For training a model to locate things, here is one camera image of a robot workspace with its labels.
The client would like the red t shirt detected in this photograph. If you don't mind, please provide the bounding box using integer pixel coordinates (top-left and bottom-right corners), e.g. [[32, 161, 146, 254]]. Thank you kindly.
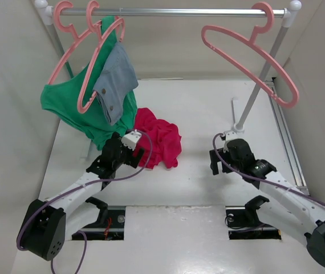
[[135, 108, 182, 169]]

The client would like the pink plastic hanger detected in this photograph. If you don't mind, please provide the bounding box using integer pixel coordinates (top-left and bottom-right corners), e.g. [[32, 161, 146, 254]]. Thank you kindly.
[[201, 2, 301, 108]]

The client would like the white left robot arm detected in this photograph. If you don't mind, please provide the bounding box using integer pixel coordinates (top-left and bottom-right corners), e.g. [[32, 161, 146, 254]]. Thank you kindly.
[[16, 130, 146, 261]]

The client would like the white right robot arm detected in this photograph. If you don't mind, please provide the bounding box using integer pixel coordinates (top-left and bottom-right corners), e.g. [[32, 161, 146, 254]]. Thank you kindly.
[[210, 132, 325, 268]]

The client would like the pink hanger holding clothes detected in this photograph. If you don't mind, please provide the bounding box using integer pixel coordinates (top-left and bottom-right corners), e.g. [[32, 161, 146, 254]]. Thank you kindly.
[[76, 0, 127, 113]]

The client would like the empty pink hanger on left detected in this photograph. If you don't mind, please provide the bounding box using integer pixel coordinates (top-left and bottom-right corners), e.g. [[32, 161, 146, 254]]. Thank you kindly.
[[46, 1, 101, 84]]

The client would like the green tank top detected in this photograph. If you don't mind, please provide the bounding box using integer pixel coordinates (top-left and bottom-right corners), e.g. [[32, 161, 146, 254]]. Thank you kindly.
[[40, 16, 139, 151]]

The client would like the grey blue denim garment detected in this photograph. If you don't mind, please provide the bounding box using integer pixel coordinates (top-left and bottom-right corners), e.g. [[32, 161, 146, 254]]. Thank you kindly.
[[93, 42, 138, 126]]

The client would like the silver clothes rack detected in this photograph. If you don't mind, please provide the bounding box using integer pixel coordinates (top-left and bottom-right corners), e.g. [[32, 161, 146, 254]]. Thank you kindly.
[[34, 1, 302, 132]]

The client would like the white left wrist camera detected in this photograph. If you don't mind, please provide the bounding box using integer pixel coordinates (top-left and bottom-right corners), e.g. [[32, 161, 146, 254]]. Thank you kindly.
[[121, 130, 142, 151]]

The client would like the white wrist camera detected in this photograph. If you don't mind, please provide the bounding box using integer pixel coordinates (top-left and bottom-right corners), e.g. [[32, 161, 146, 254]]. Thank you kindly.
[[221, 131, 238, 142], [121, 130, 142, 151]]

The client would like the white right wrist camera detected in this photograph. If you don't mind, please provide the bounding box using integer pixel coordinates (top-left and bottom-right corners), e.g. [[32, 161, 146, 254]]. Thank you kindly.
[[221, 131, 238, 142]]

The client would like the aluminium rail on right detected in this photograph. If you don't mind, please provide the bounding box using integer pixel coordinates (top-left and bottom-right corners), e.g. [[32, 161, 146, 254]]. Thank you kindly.
[[263, 95, 308, 194]]

